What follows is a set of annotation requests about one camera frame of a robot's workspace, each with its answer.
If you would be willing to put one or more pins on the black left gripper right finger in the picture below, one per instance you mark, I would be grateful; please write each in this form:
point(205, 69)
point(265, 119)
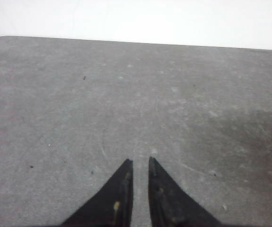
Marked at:
point(170, 206)

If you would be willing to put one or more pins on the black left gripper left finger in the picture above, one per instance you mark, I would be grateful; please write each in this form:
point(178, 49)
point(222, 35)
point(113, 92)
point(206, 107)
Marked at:
point(111, 206)

